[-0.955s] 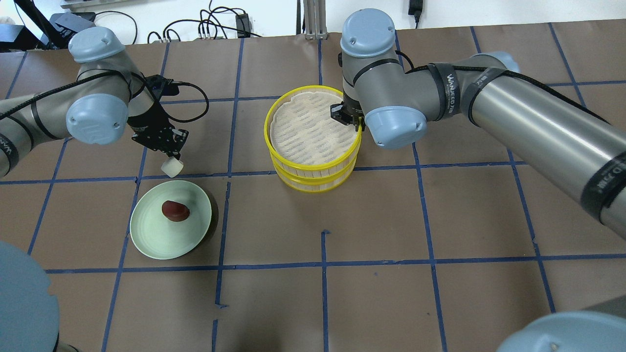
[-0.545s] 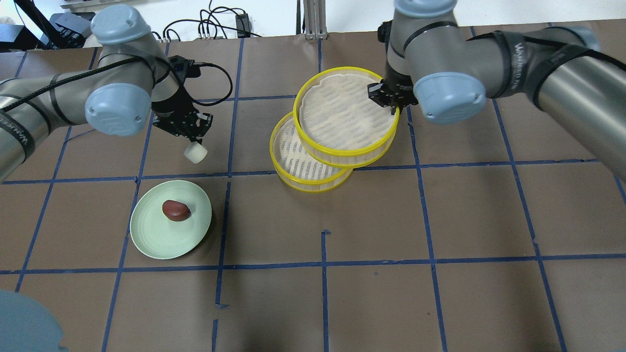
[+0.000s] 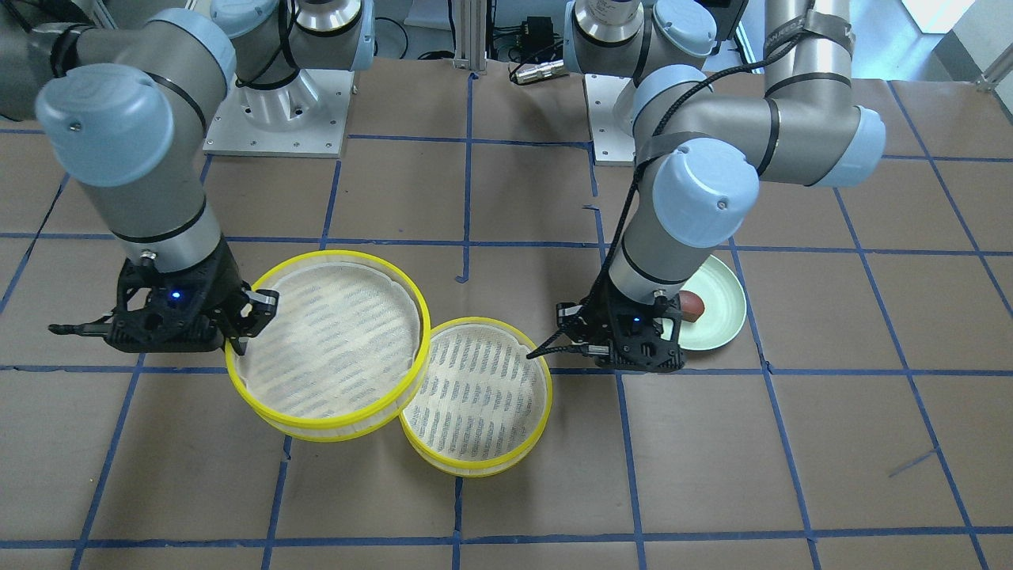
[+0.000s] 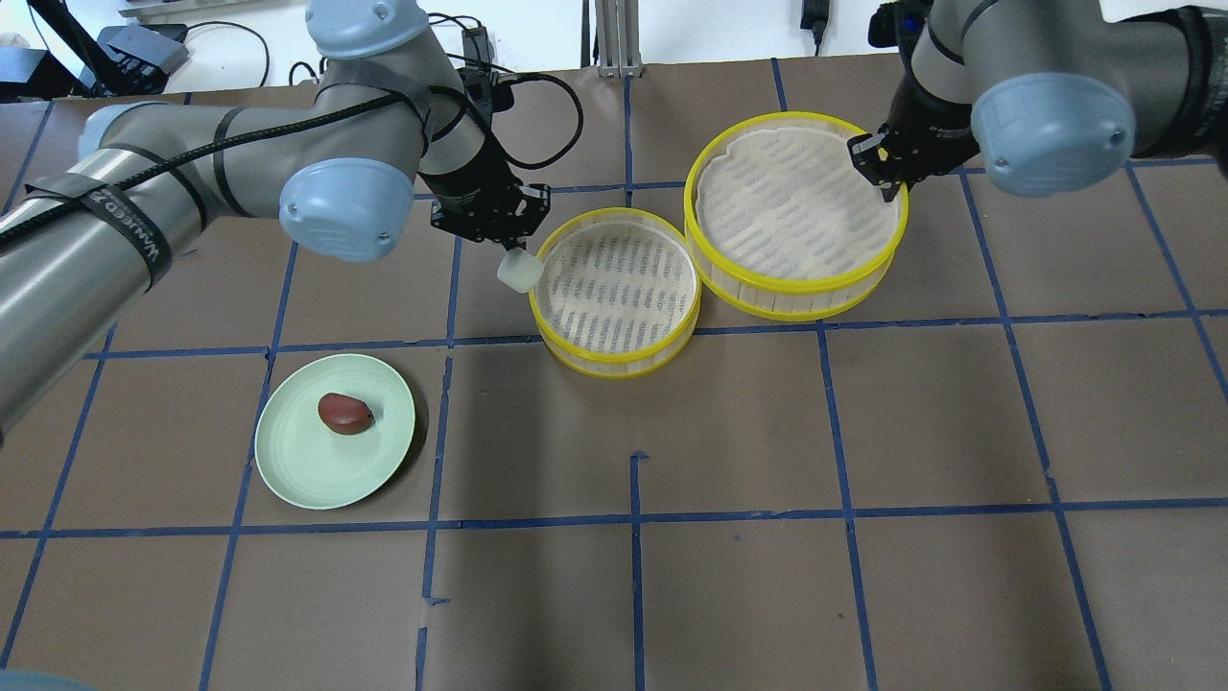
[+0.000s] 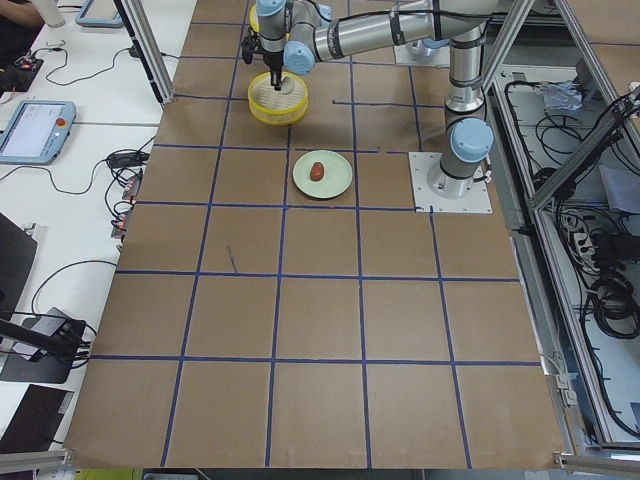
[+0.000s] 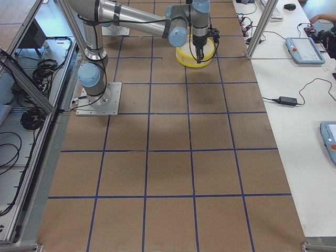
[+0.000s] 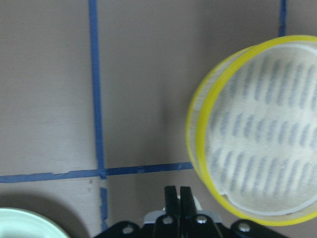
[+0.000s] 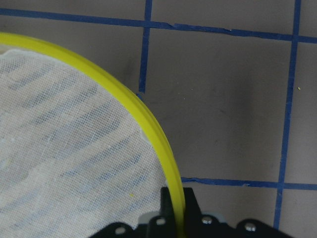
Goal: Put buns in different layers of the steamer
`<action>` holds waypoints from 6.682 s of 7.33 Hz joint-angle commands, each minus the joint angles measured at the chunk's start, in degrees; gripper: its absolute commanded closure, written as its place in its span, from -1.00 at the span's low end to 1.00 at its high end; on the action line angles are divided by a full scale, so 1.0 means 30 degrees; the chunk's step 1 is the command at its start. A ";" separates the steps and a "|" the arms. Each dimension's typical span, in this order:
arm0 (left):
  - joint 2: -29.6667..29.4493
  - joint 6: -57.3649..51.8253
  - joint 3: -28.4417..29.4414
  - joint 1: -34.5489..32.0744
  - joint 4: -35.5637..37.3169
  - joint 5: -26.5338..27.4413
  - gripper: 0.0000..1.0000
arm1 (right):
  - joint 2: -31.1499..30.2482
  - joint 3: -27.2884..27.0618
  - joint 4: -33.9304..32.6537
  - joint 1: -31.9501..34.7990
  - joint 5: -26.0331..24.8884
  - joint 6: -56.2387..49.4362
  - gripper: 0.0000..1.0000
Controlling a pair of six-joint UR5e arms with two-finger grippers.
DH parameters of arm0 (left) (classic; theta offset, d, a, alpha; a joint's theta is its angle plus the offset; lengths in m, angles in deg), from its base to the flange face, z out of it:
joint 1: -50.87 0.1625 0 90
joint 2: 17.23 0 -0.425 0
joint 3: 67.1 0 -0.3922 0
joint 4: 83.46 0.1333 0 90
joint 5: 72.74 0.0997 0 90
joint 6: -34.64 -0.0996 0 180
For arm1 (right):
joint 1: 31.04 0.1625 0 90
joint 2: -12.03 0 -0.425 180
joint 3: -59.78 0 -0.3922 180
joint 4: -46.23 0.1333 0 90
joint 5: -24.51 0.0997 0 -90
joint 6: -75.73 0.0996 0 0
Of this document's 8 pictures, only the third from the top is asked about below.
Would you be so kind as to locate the yellow steamer layer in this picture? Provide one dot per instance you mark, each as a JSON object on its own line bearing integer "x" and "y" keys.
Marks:
{"x": 483, "y": 405}
{"x": 345, "y": 353}

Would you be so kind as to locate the brown bun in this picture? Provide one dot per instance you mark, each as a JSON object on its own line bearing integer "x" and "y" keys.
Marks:
{"x": 692, "y": 306}

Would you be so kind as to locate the mint green plate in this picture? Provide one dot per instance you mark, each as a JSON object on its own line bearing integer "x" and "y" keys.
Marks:
{"x": 724, "y": 307}

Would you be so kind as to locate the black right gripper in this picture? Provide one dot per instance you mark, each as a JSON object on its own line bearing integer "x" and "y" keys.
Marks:
{"x": 222, "y": 286}

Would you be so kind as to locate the yellow top steamer layer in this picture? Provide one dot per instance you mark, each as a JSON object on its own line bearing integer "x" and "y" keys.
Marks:
{"x": 345, "y": 353}

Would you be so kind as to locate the silver cylindrical connector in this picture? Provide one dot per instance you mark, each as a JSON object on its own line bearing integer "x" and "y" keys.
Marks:
{"x": 531, "y": 73}

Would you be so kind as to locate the aluminium frame post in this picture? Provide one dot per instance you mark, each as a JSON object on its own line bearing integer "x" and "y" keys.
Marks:
{"x": 471, "y": 27}

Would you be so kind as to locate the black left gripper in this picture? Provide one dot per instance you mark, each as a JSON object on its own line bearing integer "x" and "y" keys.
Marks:
{"x": 611, "y": 308}

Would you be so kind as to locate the yellow bottom steamer layer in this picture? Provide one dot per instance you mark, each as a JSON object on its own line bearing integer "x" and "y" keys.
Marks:
{"x": 483, "y": 405}

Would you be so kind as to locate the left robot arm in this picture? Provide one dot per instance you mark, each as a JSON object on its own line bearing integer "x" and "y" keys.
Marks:
{"x": 703, "y": 145}

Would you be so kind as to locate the black power adapter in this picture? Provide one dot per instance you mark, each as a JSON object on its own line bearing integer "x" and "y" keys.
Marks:
{"x": 536, "y": 33}

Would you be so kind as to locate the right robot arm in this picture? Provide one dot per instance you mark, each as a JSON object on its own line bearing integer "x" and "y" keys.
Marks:
{"x": 124, "y": 111}

